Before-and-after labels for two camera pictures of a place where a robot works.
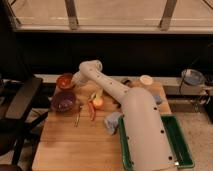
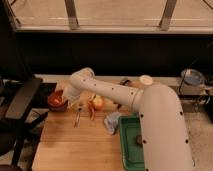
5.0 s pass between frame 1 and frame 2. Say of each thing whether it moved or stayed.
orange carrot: stayed
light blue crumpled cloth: stayed
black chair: stayed
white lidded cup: stayed
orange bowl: moved
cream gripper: moved
